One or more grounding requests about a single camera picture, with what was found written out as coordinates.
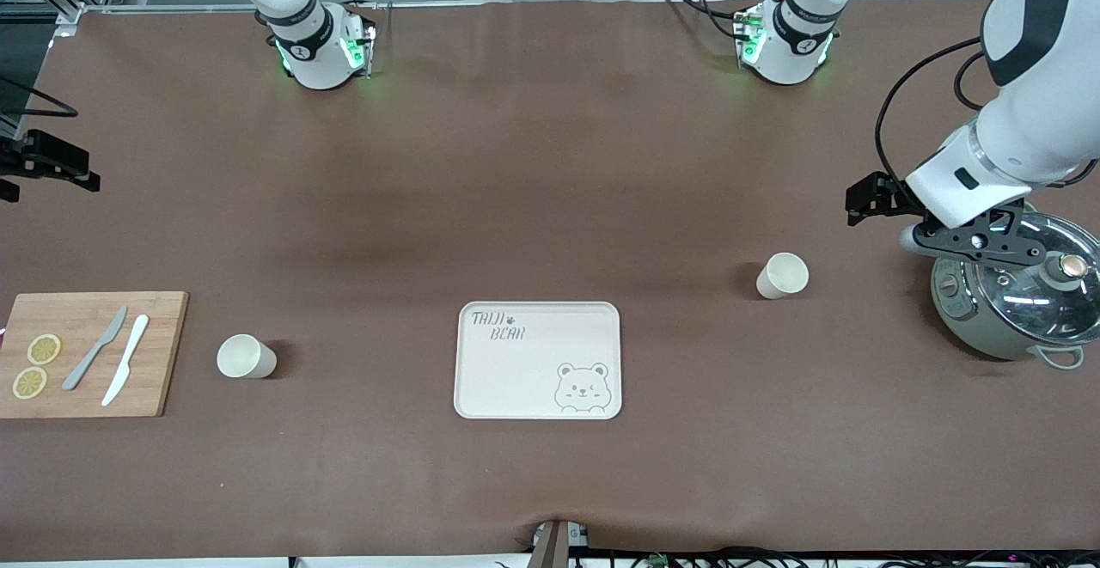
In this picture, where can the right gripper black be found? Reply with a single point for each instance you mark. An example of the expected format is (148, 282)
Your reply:
(34, 158)

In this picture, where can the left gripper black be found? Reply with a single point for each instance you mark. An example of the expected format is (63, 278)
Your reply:
(885, 192)

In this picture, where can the white IKEA cup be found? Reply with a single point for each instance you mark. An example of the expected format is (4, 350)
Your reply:
(245, 357)
(782, 276)

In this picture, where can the right white Franka arm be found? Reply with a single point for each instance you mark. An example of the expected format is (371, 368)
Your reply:
(318, 57)

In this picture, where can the left white Franka arm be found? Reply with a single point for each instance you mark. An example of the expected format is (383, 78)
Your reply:
(1040, 104)

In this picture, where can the grey-green electric pot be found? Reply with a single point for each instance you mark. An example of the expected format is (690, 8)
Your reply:
(971, 327)

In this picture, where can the lemon slice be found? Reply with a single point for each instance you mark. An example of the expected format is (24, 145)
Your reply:
(44, 349)
(30, 382)

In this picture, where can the grey knife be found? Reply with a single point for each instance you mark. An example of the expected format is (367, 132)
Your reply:
(93, 351)

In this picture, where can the wooden cutting board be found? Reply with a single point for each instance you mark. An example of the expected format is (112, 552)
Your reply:
(94, 353)

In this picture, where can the glass pot lid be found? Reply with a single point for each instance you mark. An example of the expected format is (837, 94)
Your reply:
(1040, 302)

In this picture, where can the white knife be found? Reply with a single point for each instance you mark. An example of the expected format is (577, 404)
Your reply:
(127, 357)

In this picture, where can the brown table cover mat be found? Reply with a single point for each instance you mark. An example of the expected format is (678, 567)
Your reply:
(550, 164)

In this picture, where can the white tray with bear print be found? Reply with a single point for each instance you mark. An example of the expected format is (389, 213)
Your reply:
(533, 370)

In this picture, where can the camera stand post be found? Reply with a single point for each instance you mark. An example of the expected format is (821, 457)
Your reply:
(550, 546)

